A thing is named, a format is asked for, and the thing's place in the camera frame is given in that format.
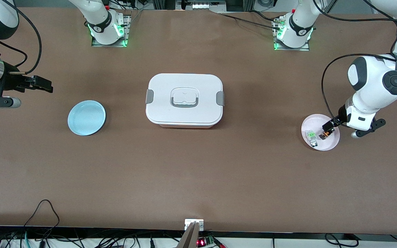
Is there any pale pink round plate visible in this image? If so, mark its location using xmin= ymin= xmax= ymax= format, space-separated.
xmin=301 ymin=114 xmax=340 ymax=151

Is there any light blue round plate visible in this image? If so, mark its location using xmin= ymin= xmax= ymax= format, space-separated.
xmin=68 ymin=100 xmax=106 ymax=136

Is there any white lidded lunch box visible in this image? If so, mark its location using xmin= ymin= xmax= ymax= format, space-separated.
xmin=145 ymin=73 xmax=225 ymax=128

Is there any circuit board with red display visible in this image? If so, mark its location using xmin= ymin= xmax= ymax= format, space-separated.
xmin=197 ymin=236 xmax=217 ymax=247

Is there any aluminium profile bar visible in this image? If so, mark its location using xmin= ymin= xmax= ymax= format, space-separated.
xmin=177 ymin=222 xmax=201 ymax=248

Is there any green and grey switch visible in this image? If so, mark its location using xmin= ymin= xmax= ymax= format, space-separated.
xmin=305 ymin=130 xmax=319 ymax=147

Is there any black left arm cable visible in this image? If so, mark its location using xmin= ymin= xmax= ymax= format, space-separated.
xmin=322 ymin=0 xmax=397 ymax=121

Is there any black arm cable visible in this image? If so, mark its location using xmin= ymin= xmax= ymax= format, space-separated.
xmin=0 ymin=0 xmax=43 ymax=74
xmin=322 ymin=0 xmax=397 ymax=121

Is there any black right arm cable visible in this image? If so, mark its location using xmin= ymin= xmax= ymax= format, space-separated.
xmin=0 ymin=0 xmax=43 ymax=74

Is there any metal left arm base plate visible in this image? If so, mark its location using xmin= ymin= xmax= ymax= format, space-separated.
xmin=273 ymin=15 xmax=310 ymax=51

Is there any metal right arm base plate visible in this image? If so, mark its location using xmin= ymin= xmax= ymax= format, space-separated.
xmin=92 ymin=14 xmax=131 ymax=47

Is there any black coiled cable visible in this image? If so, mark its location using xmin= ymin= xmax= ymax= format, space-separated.
xmin=324 ymin=233 xmax=357 ymax=248

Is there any black cable on table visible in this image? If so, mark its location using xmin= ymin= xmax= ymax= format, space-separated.
xmin=217 ymin=12 xmax=283 ymax=31

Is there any black looped cable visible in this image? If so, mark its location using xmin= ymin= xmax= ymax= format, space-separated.
xmin=24 ymin=199 xmax=60 ymax=238

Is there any tangled black cable bundle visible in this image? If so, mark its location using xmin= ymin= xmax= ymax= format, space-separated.
xmin=0 ymin=226 xmax=185 ymax=248

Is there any small white mounting bracket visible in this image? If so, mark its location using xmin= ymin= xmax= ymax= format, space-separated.
xmin=185 ymin=219 xmax=204 ymax=231

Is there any aluminium frame structure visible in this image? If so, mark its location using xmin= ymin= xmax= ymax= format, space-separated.
xmin=152 ymin=0 xmax=254 ymax=11

